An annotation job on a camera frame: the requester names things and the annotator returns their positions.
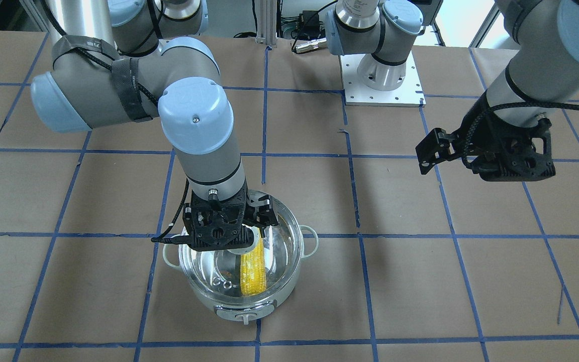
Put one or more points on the glass pot lid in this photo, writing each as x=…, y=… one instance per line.
x=242, y=266

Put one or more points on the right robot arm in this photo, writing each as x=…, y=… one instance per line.
x=118, y=62

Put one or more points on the black power adapter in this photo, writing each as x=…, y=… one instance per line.
x=309, y=21

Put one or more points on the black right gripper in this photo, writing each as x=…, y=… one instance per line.
x=268, y=212

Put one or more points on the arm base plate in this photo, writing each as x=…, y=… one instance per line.
x=167, y=44
x=370, y=83

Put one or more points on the yellow corn cob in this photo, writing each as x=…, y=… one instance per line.
x=252, y=272

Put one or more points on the aluminium frame post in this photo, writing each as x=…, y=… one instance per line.
x=266, y=19

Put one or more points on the pale green steel pot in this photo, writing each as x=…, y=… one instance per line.
x=242, y=266

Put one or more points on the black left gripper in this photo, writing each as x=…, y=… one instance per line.
x=476, y=137

